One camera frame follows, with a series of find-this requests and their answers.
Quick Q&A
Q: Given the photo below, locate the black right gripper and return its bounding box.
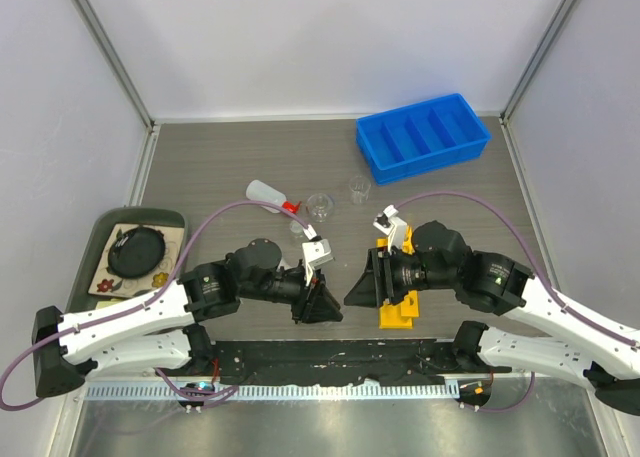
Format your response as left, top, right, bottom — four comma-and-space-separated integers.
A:
345, 245, 457, 308

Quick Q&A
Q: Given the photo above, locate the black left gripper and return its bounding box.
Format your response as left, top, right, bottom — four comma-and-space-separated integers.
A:
240, 262, 343, 325

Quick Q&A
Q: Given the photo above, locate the yellow test tube rack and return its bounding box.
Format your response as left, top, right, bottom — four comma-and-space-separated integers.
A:
372, 223, 421, 330

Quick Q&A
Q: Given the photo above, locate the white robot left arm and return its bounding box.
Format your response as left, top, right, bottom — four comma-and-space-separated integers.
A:
32, 237, 342, 398

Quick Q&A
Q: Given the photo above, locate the wide clear glass beaker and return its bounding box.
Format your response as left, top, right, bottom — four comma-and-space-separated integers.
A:
306, 193, 335, 223

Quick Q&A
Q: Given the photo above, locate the tall clear glass beaker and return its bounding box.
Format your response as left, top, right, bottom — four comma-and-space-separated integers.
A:
349, 175, 371, 205

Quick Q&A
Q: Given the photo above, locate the white squeeze bottle red cap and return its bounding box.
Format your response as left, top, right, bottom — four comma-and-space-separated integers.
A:
245, 179, 301, 215

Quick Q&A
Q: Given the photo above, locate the blue divided plastic bin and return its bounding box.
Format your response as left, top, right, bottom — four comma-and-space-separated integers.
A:
356, 93, 491, 185

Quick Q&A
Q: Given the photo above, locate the black round lid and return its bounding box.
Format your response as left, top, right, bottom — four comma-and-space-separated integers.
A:
107, 226, 166, 279

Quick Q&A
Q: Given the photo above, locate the pale yellow cup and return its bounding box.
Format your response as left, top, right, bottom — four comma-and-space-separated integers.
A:
95, 298, 126, 310

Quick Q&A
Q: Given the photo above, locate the grey plastic tray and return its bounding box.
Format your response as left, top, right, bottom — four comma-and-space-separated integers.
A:
66, 207, 188, 313

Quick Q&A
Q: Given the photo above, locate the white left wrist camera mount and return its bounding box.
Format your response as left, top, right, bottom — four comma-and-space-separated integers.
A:
301, 239, 334, 287

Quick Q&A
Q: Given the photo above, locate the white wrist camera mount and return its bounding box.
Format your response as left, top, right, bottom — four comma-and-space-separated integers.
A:
301, 239, 334, 287
373, 205, 409, 253

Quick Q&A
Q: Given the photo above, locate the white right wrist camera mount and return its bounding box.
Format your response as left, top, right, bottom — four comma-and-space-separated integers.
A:
373, 205, 409, 253

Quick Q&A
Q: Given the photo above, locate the white slotted cable duct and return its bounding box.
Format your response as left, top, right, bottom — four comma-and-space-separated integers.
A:
84, 380, 459, 402

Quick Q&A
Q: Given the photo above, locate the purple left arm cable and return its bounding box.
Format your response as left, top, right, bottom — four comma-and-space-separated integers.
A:
0, 199, 314, 412

